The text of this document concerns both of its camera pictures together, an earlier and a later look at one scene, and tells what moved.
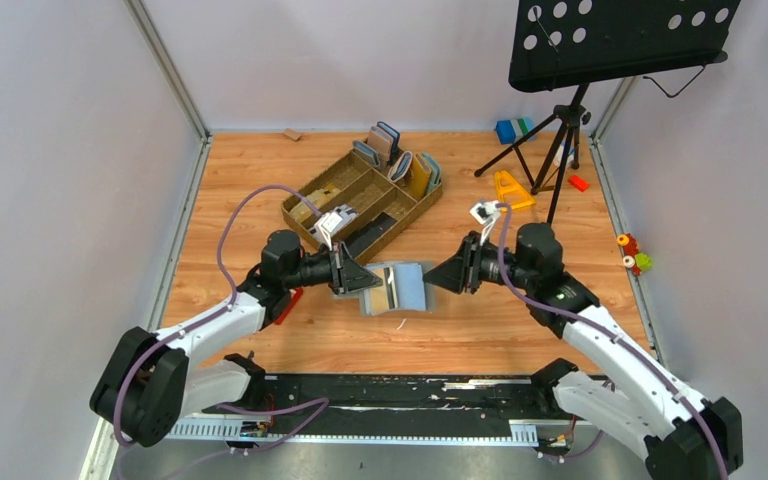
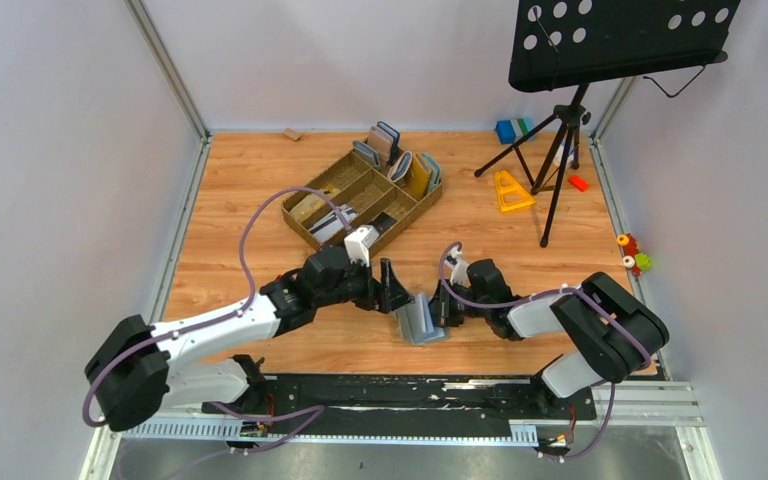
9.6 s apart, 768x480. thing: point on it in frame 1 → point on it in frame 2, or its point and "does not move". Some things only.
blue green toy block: (509, 131) does not move
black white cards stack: (338, 216) does not move
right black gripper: (470, 263) → (448, 307)
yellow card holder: (419, 177) does not move
